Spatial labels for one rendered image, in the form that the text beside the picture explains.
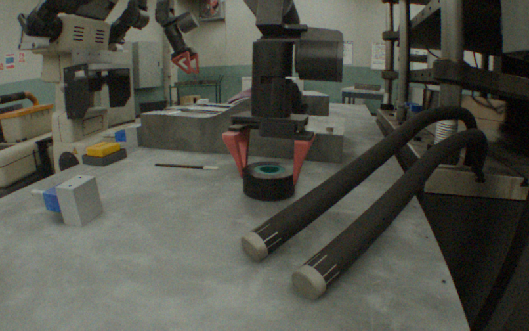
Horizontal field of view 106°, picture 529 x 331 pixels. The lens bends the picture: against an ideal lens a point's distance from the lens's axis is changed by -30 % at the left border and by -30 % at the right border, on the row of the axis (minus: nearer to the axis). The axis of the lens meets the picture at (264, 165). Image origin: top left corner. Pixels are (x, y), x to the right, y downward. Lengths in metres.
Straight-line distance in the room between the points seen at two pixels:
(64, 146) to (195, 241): 0.76
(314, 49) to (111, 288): 0.35
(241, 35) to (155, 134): 8.17
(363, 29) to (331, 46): 7.51
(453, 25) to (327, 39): 0.43
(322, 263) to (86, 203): 0.30
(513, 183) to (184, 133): 0.84
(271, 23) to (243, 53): 8.35
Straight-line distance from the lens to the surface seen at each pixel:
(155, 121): 0.74
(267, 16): 0.40
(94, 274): 0.31
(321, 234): 0.34
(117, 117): 6.74
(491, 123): 1.28
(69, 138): 1.00
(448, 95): 0.74
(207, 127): 0.66
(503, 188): 0.81
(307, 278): 0.23
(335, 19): 8.01
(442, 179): 0.73
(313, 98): 1.00
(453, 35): 0.75
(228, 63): 8.96
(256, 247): 0.27
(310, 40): 0.39
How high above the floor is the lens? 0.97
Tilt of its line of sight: 18 degrees down
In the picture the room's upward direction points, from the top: straight up
